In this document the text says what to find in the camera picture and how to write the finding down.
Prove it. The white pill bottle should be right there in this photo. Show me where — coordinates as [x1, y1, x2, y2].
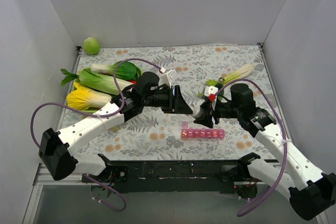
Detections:
[192, 106, 208, 119]

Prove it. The purple cable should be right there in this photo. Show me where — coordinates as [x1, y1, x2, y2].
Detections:
[212, 78, 288, 217]
[30, 57, 166, 212]

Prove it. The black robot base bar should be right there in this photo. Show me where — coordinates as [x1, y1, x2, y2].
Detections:
[81, 160, 258, 198]

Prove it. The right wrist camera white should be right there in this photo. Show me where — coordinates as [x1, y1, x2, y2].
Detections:
[202, 86, 218, 102]

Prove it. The green glass bottle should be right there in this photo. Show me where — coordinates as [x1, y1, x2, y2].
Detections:
[215, 77, 225, 101]

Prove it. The bok choy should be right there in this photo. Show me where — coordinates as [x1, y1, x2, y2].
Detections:
[90, 61, 142, 81]

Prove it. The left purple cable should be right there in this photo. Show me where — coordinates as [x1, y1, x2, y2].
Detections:
[30, 57, 166, 212]

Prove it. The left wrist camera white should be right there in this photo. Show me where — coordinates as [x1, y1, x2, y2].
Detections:
[160, 69, 178, 87]

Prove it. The round green cabbage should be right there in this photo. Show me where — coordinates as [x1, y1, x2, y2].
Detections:
[83, 37, 100, 55]

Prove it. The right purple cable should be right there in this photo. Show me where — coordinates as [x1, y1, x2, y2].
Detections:
[212, 78, 288, 217]

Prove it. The aluminium frame rail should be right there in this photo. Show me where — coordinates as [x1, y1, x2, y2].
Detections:
[23, 165, 90, 223]

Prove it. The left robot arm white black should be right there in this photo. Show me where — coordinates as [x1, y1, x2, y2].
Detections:
[39, 72, 193, 182]

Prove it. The celery stalk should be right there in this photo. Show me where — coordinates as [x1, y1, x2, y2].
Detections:
[198, 63, 254, 98]

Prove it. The yellow napa cabbage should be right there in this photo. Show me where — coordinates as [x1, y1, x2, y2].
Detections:
[66, 82, 112, 111]

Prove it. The green napa cabbage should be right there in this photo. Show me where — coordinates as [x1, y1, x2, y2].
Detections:
[76, 67, 138, 95]

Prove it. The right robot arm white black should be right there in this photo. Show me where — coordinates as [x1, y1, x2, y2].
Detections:
[193, 83, 335, 220]

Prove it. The floral table mat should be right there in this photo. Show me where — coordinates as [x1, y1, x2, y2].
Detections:
[78, 45, 278, 161]

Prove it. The pink weekly pill organizer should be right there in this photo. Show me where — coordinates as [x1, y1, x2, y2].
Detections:
[181, 122, 225, 139]

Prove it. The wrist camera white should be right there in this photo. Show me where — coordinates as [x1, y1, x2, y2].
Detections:
[202, 86, 218, 102]
[160, 69, 178, 87]

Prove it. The green plastic tray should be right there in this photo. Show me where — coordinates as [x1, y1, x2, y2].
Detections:
[72, 69, 142, 113]

